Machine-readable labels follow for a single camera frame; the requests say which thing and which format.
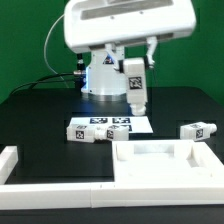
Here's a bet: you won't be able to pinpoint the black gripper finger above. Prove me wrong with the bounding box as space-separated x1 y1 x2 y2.
145 37 158 69
105 43 125 73

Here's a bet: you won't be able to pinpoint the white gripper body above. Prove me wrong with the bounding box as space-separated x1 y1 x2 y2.
64 0 196 53

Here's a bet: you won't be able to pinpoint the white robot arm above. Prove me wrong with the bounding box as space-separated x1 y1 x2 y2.
64 0 196 101

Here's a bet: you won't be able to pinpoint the white sheet with tags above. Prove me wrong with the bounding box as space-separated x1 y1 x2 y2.
70 116 153 133

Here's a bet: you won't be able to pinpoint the white U-shaped obstacle fence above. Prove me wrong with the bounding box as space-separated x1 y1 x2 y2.
0 146 224 210

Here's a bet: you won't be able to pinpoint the grey curved cable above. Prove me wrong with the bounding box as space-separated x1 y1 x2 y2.
43 13 81 81

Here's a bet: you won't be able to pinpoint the black cables on table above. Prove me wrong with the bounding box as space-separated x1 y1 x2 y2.
9 73 88 98

